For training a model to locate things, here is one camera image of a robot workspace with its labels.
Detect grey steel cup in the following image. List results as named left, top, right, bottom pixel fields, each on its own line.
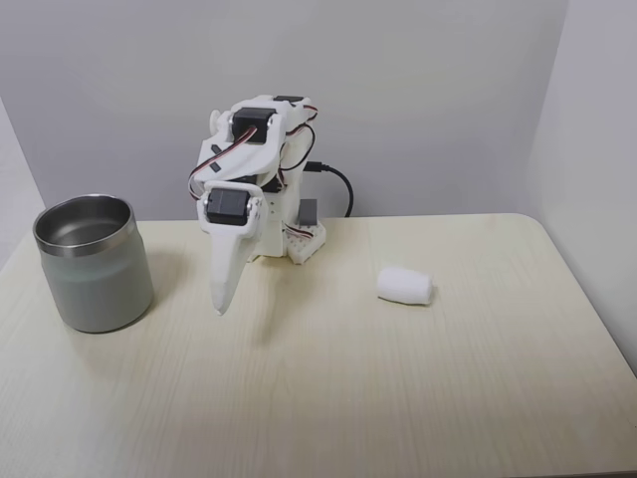
left=32, top=194, right=154, bottom=334

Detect white gauze dressing roll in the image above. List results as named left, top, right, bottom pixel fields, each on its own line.
left=376, top=267, right=435, bottom=305

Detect red black servo wire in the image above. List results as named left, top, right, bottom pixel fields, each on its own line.
left=277, top=106, right=319, bottom=186
left=187, top=126, right=261, bottom=201

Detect black usb cable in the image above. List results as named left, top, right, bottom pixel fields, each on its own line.
left=304, top=160, right=355, bottom=219

